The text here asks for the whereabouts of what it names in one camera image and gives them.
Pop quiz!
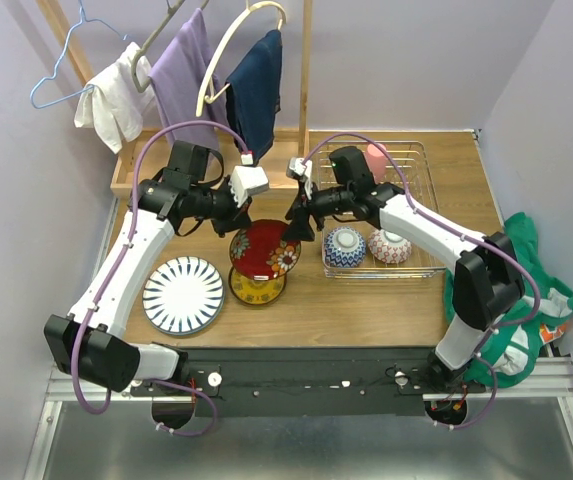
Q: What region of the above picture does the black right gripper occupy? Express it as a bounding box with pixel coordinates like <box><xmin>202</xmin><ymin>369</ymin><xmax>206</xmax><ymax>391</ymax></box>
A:
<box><xmin>280</xmin><ymin>180</ymin><xmax>352</xmax><ymax>243</ymax></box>

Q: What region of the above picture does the red floral plate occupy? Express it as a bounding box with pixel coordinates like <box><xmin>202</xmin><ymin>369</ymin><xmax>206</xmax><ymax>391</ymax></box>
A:
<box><xmin>229</xmin><ymin>219</ymin><xmax>301</xmax><ymax>281</ymax></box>

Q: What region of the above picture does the blue white patterned bowl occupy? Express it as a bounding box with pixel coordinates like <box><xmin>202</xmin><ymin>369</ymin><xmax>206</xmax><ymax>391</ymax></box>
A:
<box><xmin>323</xmin><ymin>226</ymin><xmax>366</xmax><ymax>268</ymax></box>

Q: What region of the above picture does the yellow patterned plate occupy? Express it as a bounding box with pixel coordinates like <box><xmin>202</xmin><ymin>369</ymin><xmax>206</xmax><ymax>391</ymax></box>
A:
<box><xmin>228</xmin><ymin>267</ymin><xmax>287</xmax><ymax>306</ymax></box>

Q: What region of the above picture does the pink cup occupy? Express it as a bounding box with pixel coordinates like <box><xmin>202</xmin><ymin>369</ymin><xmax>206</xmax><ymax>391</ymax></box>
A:
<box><xmin>364</xmin><ymin>143</ymin><xmax>389</xmax><ymax>183</ymax></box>

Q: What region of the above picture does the red white patterned bowl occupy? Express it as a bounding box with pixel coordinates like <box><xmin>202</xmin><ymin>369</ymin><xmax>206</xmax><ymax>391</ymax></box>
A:
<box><xmin>367</xmin><ymin>230</ymin><xmax>412</xmax><ymax>265</ymax></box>

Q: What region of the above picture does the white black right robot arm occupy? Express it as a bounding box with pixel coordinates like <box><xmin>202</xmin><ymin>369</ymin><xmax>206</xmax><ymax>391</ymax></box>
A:
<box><xmin>284</xmin><ymin>146</ymin><xmax>527</xmax><ymax>392</ymax></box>

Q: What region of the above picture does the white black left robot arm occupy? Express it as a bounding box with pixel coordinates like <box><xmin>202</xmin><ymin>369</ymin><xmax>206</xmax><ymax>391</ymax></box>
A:
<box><xmin>44</xmin><ymin>142</ymin><xmax>269</xmax><ymax>402</ymax></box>

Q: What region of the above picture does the wooden clothes rack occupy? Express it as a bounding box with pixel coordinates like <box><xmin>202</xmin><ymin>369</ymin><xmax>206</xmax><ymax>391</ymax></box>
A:
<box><xmin>35</xmin><ymin>0</ymin><xmax>313</xmax><ymax>201</ymax></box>

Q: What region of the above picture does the white blue striped plate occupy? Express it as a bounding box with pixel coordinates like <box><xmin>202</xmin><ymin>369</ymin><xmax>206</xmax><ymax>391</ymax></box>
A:
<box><xmin>142</xmin><ymin>256</ymin><xmax>225</xmax><ymax>336</ymax></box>

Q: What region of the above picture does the cream wooden hanger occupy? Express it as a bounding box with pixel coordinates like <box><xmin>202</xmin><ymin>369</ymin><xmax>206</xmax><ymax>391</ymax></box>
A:
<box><xmin>194</xmin><ymin>0</ymin><xmax>288</xmax><ymax>118</ymax></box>

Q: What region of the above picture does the navy blue cloth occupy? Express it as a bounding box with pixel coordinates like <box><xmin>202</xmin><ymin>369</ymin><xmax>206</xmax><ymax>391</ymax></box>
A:
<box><xmin>225</xmin><ymin>29</ymin><xmax>283</xmax><ymax>164</ymax></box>

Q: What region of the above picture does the purple cloth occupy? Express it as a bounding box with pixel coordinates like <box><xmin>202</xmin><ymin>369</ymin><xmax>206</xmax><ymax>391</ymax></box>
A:
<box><xmin>150</xmin><ymin>8</ymin><xmax>227</xmax><ymax>150</ymax></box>

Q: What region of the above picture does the white cloth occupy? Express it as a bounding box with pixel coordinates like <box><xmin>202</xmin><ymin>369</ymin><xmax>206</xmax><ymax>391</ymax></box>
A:
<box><xmin>74</xmin><ymin>42</ymin><xmax>156</xmax><ymax>154</ymax></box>

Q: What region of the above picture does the grey hanger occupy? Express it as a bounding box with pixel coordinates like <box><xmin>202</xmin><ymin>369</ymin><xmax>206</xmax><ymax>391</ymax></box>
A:
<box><xmin>131</xmin><ymin>1</ymin><xmax>209</xmax><ymax>93</ymax></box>

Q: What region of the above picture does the green cloth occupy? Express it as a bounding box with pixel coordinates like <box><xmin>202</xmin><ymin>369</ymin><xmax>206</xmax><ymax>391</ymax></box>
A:
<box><xmin>441</xmin><ymin>212</ymin><xmax>573</xmax><ymax>390</ymax></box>

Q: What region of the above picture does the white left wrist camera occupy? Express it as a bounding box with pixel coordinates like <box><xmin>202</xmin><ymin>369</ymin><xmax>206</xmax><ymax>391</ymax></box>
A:
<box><xmin>228</xmin><ymin>152</ymin><xmax>270</xmax><ymax>208</ymax></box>

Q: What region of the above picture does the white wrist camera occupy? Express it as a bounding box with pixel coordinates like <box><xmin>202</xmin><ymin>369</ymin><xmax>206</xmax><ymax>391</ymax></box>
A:
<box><xmin>228</xmin><ymin>152</ymin><xmax>270</xmax><ymax>208</ymax></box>
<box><xmin>286</xmin><ymin>157</ymin><xmax>313</xmax><ymax>200</ymax></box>

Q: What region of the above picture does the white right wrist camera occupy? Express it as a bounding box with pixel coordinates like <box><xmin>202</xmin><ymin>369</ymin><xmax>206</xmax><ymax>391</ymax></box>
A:
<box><xmin>286</xmin><ymin>157</ymin><xmax>313</xmax><ymax>200</ymax></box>

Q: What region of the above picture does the metal wire dish rack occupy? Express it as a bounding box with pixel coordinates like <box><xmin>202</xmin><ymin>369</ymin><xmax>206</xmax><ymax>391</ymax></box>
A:
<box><xmin>313</xmin><ymin>135</ymin><xmax>456</xmax><ymax>280</ymax></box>

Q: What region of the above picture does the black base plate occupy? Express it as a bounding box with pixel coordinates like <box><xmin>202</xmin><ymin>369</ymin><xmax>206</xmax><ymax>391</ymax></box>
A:
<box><xmin>130</xmin><ymin>347</ymin><xmax>487</xmax><ymax>419</ymax></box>

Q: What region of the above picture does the blue wire hanger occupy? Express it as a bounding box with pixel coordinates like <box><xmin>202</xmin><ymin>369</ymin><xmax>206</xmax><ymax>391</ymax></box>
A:
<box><xmin>30</xmin><ymin>0</ymin><xmax>131</xmax><ymax>110</ymax></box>

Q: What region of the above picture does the aluminium rail frame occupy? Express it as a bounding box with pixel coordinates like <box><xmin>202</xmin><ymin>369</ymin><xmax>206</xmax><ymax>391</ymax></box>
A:
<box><xmin>23</xmin><ymin>128</ymin><xmax>573</xmax><ymax>480</ymax></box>

